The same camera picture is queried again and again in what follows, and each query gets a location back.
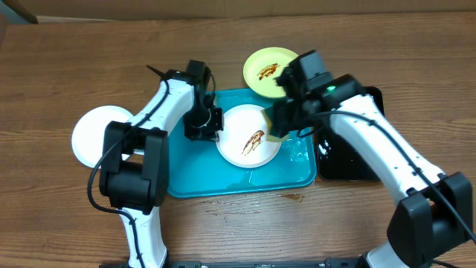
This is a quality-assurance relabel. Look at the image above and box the yellow-green plate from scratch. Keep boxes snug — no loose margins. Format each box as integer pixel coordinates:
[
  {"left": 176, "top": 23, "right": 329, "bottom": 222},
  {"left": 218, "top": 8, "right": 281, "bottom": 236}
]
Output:
[{"left": 243, "top": 47, "right": 298, "bottom": 98}]

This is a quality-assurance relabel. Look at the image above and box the teal plastic tray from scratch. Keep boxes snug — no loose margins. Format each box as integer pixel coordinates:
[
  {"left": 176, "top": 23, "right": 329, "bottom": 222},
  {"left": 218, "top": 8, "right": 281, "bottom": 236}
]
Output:
[{"left": 166, "top": 87, "right": 318, "bottom": 199}]

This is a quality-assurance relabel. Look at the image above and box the white plate with sauce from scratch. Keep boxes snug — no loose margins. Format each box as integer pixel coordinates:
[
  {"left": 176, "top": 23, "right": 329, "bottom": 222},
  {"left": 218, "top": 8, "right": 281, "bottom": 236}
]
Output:
[{"left": 71, "top": 106, "right": 132, "bottom": 168}]

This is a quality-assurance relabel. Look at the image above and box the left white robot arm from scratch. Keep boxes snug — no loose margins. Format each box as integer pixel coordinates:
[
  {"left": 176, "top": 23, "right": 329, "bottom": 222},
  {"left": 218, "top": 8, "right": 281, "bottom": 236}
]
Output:
[{"left": 87, "top": 62, "right": 223, "bottom": 267}]

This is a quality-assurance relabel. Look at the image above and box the yellow green sponge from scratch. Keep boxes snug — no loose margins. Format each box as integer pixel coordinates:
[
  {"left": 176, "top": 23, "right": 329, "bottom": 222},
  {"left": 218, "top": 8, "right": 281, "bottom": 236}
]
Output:
[{"left": 261, "top": 106, "right": 290, "bottom": 142}]

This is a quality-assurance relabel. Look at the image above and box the black plastic tray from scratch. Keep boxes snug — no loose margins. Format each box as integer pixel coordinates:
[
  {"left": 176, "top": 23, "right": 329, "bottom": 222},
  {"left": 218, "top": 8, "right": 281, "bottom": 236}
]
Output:
[{"left": 315, "top": 86, "right": 386, "bottom": 182}]

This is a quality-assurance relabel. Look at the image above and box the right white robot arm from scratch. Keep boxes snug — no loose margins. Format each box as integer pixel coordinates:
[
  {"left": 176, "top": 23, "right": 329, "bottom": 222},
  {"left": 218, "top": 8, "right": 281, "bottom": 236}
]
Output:
[{"left": 264, "top": 73, "right": 475, "bottom": 267}]

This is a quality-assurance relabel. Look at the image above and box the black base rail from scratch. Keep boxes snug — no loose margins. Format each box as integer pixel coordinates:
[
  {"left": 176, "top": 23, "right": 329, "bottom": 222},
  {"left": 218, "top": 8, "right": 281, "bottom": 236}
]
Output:
[{"left": 99, "top": 257, "right": 373, "bottom": 268}]

